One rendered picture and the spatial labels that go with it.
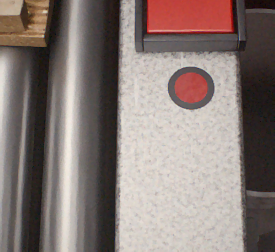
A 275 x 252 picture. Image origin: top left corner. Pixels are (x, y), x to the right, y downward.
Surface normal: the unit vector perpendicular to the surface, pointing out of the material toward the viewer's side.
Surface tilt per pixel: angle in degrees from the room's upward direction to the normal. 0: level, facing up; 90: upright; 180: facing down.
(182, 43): 90
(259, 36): 87
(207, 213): 0
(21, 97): 40
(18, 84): 32
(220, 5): 0
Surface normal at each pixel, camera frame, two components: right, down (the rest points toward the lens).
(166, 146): -0.04, -0.37
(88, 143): 0.49, -0.32
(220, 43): -0.01, 0.93
